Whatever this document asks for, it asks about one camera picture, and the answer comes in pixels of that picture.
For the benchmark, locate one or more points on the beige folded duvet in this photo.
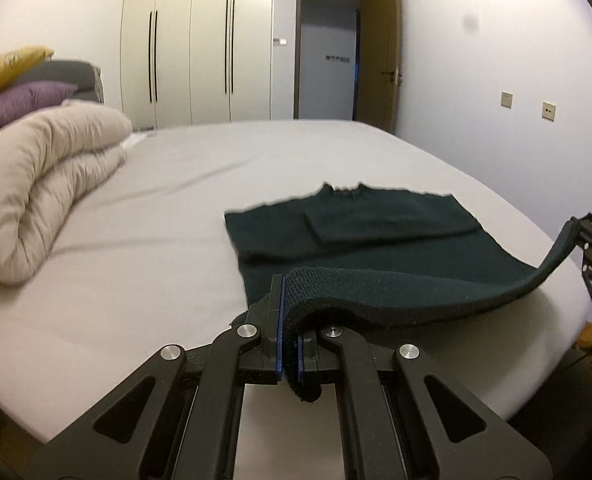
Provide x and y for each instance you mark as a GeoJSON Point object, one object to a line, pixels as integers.
{"type": "Point", "coordinates": [40, 170]}

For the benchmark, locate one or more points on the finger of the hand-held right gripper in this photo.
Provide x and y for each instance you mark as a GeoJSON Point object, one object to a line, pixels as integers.
{"type": "Point", "coordinates": [585, 224]}

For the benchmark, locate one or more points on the white bed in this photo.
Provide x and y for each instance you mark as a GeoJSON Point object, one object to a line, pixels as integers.
{"type": "Point", "coordinates": [125, 270]}

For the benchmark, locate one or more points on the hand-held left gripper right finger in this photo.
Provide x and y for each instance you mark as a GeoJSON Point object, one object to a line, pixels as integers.
{"type": "Point", "coordinates": [308, 366]}

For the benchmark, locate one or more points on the brown wooden door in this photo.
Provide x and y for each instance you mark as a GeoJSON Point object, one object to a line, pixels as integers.
{"type": "Point", "coordinates": [376, 60]}

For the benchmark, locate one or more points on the white papers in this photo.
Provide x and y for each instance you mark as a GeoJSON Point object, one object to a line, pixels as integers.
{"type": "Point", "coordinates": [138, 139]}

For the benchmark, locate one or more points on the cream wardrobe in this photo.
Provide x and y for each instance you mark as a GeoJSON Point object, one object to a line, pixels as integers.
{"type": "Point", "coordinates": [190, 60]}

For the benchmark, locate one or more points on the beige wall socket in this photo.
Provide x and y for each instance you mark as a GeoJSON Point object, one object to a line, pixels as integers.
{"type": "Point", "coordinates": [507, 99]}
{"type": "Point", "coordinates": [549, 110]}

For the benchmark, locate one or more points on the hallway wall switches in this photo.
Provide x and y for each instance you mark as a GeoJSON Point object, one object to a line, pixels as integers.
{"type": "Point", "coordinates": [338, 58]}

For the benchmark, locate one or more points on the purple pillow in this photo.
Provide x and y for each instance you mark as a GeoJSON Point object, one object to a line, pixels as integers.
{"type": "Point", "coordinates": [20, 102]}

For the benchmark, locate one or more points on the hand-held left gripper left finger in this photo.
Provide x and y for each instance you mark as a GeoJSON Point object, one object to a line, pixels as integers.
{"type": "Point", "coordinates": [278, 330]}

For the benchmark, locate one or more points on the yellow pillow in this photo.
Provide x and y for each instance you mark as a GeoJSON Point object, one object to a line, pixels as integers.
{"type": "Point", "coordinates": [5, 70]}

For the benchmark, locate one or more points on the grey pillow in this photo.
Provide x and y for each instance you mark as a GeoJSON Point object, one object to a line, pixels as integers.
{"type": "Point", "coordinates": [70, 75]}

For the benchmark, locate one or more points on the dark green sweater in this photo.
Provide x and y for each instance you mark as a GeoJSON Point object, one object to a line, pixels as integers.
{"type": "Point", "coordinates": [376, 240]}

